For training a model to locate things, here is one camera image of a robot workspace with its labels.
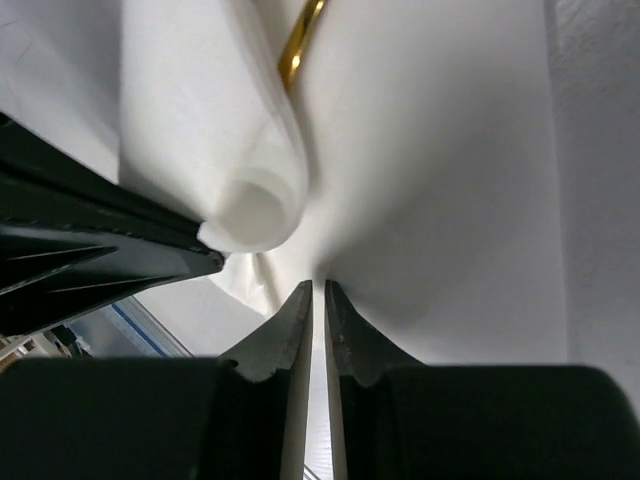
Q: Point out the gold spoon green handle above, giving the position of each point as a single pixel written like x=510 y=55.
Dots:
x=298 y=41

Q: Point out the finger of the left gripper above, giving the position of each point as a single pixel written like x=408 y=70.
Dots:
x=90 y=200
x=49 y=276

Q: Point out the white paper napkin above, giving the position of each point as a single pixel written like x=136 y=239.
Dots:
x=412 y=161

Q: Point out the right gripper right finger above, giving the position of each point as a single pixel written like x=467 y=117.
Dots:
x=394 y=417

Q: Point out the aluminium mounting rail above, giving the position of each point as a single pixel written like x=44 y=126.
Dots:
x=143 y=329

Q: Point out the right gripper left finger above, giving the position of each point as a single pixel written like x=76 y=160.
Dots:
x=240 y=415

